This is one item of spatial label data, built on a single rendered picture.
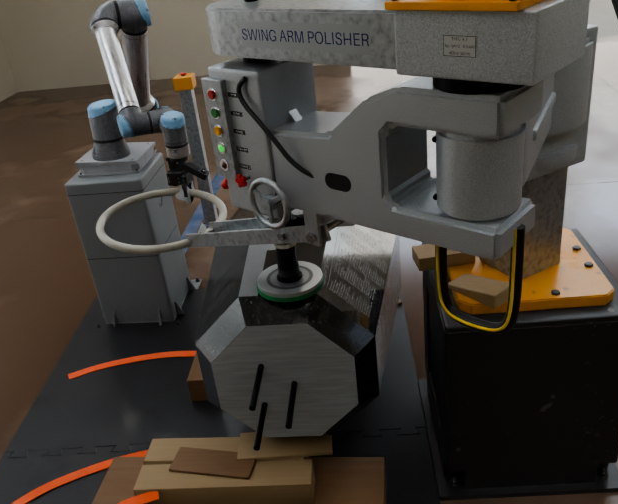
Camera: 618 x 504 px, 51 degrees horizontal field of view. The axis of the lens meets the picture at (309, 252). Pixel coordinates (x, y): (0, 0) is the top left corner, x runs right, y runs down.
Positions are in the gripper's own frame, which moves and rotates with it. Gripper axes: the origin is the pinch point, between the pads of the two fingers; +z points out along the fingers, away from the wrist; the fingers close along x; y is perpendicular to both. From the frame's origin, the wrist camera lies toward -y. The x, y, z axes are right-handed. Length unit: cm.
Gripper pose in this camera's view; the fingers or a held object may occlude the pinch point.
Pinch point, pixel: (191, 201)
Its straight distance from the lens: 273.4
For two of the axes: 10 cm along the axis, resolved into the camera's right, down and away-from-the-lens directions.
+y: -9.8, -0.4, 1.9
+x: -1.9, 5.0, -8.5
